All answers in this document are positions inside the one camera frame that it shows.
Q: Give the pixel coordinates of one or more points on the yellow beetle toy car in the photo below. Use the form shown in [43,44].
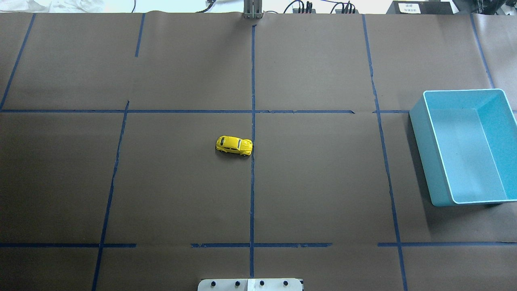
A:
[234,145]

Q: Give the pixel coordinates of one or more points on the black power box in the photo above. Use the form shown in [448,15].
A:
[416,7]

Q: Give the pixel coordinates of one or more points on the light blue plastic bin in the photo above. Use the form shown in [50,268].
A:
[467,141]

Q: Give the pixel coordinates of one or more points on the crumpled white plastic bag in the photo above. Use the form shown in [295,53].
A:
[65,6]

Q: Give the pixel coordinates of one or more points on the aluminium frame post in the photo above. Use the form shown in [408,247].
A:
[253,9]

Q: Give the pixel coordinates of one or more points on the white pedestal column base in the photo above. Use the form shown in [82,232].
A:
[251,284]

